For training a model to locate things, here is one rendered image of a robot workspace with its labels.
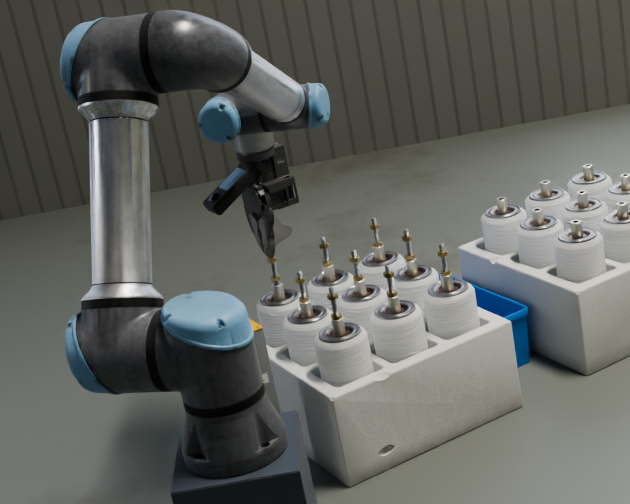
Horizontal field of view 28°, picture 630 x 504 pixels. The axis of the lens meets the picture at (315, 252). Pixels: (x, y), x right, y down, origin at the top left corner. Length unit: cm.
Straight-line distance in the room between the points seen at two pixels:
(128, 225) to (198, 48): 27
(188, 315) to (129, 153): 26
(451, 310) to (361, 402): 25
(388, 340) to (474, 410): 22
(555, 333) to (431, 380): 36
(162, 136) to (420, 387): 206
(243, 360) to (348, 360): 51
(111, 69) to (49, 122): 237
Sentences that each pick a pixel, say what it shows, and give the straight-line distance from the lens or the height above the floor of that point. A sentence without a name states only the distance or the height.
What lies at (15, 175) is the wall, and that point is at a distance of 423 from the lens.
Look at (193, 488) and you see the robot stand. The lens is 175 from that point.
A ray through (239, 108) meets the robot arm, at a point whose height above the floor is 67.
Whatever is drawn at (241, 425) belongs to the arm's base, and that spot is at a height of 37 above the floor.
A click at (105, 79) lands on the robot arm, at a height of 83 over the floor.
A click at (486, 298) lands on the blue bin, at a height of 10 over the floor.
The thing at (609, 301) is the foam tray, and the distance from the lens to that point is 248.
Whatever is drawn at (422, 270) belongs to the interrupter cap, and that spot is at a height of 25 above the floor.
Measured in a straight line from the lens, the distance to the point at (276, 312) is 238.
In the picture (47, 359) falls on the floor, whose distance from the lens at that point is 307.
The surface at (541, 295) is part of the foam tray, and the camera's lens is 252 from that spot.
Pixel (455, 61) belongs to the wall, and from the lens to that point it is 409.
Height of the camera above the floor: 116
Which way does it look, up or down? 20 degrees down
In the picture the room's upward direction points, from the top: 11 degrees counter-clockwise
